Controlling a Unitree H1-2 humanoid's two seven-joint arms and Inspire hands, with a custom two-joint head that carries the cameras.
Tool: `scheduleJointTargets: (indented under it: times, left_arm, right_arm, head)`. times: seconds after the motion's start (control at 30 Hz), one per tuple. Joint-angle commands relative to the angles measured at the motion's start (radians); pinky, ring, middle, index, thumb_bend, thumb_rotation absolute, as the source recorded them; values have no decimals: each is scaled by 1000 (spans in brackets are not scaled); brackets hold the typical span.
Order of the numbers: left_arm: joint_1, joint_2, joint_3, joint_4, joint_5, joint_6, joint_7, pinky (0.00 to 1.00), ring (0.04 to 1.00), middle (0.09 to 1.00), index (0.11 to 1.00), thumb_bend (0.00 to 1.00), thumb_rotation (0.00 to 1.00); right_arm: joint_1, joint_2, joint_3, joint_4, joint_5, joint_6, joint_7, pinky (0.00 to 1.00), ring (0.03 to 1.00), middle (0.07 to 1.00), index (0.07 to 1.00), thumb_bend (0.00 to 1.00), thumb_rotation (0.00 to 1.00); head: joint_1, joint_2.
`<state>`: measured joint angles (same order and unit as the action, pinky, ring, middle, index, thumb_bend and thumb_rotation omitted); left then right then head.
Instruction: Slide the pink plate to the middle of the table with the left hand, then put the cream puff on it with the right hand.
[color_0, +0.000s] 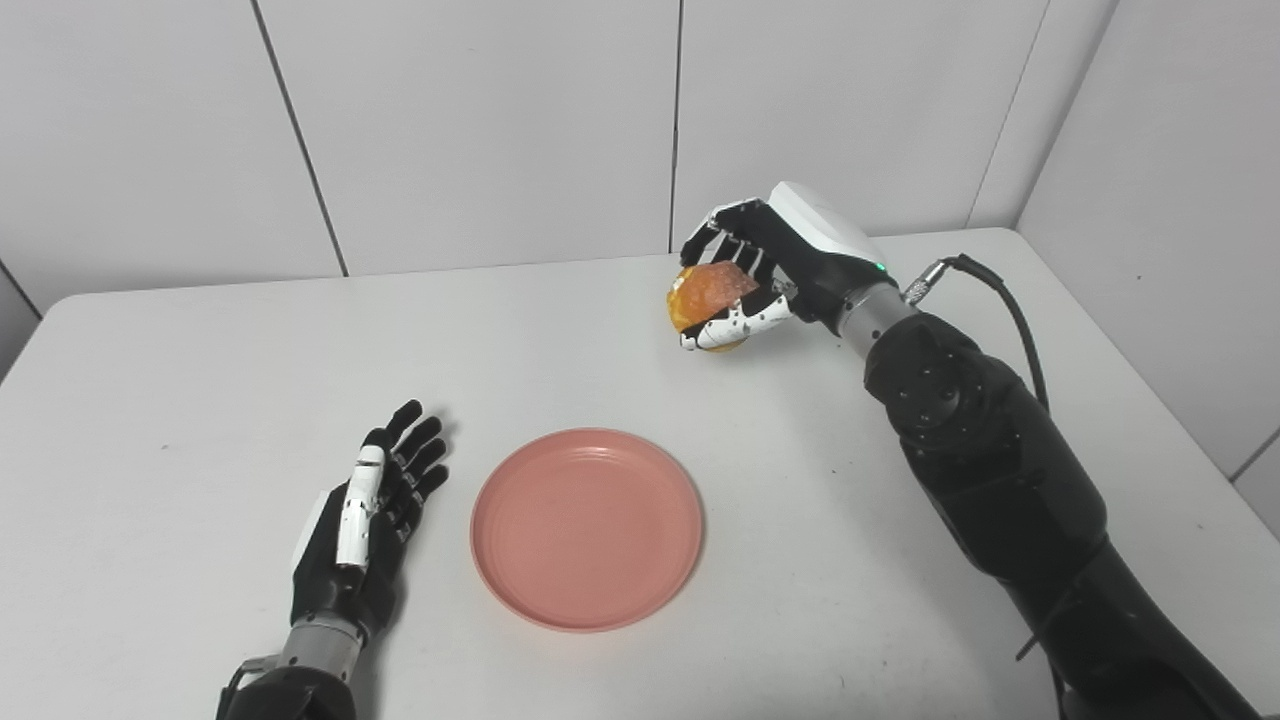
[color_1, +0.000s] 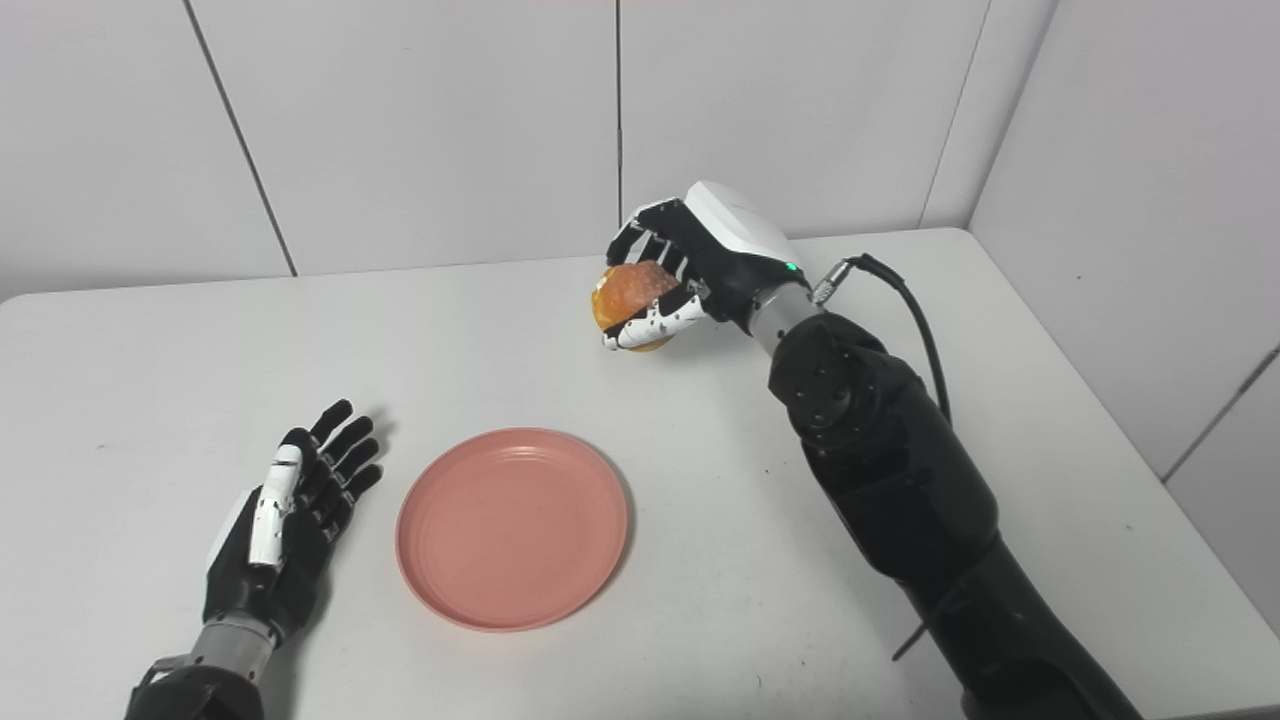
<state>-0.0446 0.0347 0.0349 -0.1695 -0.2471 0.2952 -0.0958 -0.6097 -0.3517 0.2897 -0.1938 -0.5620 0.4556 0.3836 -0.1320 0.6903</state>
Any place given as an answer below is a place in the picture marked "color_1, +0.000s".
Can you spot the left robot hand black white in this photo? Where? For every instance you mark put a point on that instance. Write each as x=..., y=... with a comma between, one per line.
x=285, y=530

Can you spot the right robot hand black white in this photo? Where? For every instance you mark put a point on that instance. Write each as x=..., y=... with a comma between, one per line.
x=710, y=265

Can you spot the orange cream puff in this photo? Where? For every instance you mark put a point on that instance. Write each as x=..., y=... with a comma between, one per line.
x=630, y=295

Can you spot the pink round plate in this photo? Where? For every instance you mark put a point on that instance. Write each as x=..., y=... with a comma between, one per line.
x=512, y=529

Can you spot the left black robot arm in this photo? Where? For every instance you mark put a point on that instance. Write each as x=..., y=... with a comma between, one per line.
x=200, y=680

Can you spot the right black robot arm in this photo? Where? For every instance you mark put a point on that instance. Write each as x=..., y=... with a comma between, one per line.
x=920, y=520

